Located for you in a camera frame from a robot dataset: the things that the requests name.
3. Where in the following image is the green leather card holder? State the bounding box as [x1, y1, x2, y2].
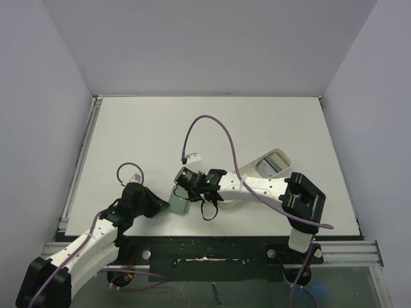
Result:
[168, 185, 190, 216]

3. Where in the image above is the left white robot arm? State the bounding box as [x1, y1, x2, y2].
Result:
[15, 182, 170, 307]

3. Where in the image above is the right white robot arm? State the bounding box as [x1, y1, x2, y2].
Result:
[175, 167, 334, 262]

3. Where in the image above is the stack of credit cards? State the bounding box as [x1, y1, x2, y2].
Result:
[255, 153, 288, 178]

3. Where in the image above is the white plastic tray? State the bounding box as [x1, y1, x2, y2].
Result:
[218, 149, 292, 210]

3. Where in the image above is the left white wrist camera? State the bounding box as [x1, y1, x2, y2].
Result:
[129, 174, 143, 184]

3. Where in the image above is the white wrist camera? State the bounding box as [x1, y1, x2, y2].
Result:
[129, 174, 143, 184]
[182, 153, 203, 169]

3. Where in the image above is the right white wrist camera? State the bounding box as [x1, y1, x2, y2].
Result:
[182, 153, 203, 169]

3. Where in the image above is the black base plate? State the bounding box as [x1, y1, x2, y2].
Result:
[100, 237, 324, 282]

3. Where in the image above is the aluminium frame rail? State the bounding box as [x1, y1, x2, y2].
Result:
[25, 94, 385, 308]

